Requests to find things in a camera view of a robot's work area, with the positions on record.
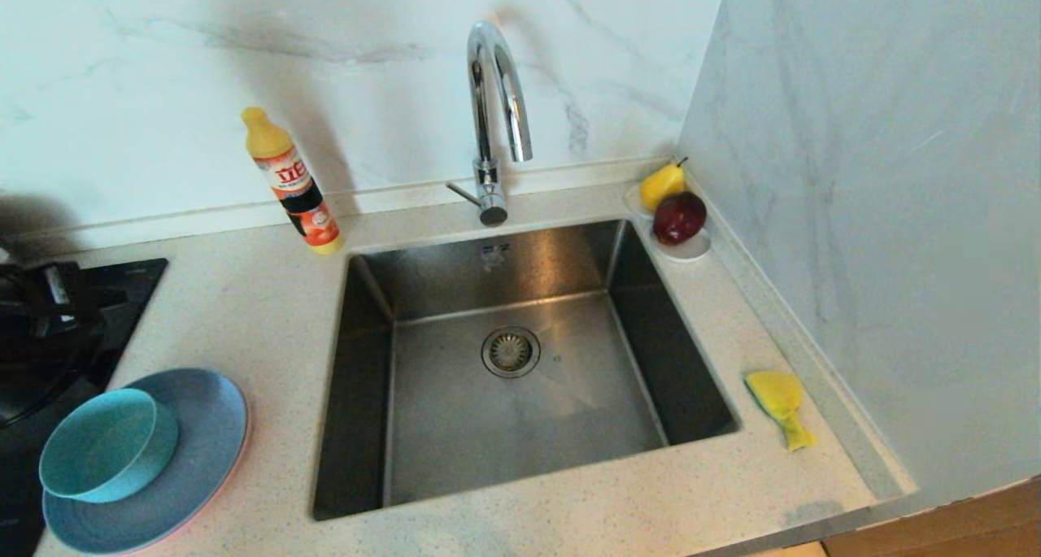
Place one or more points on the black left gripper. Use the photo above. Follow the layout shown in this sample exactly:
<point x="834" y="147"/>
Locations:
<point x="41" y="309"/>

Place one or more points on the teal bowl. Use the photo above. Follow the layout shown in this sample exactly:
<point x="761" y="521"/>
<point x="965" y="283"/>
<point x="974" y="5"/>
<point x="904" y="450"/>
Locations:
<point x="106" y="443"/>

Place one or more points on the blue-grey plate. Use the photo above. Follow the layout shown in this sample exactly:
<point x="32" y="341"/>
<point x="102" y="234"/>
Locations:
<point x="203" y="443"/>

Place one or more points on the pink plate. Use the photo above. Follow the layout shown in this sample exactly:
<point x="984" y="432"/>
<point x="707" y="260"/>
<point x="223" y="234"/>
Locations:
<point x="242" y="451"/>

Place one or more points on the yellow-capped detergent bottle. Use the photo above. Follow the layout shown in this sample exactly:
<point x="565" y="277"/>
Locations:
<point x="294" y="187"/>

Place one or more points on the chrome gooseneck faucet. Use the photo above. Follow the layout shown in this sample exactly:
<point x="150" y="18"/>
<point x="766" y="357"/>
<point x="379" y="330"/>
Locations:
<point x="488" y="77"/>

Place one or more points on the yellow green sponge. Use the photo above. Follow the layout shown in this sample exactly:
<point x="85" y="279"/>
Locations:
<point x="777" y="394"/>

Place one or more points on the stainless steel sink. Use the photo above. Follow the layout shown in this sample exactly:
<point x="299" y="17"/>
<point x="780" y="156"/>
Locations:
<point x="455" y="451"/>

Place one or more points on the black glass cooktop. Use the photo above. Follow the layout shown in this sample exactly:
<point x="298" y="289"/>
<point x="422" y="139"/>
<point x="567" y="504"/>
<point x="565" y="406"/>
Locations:
<point x="122" y="297"/>

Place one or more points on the round metal drain strainer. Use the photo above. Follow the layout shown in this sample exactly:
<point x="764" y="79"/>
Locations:
<point x="510" y="351"/>

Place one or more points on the yellow pear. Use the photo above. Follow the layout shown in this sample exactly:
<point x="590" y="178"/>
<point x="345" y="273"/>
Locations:
<point x="660" y="184"/>

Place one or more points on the dark red apple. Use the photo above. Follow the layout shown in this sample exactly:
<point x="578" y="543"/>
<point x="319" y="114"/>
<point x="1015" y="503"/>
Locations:
<point x="680" y="217"/>

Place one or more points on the small white dish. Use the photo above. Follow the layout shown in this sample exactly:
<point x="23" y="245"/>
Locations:
<point x="691" y="252"/>

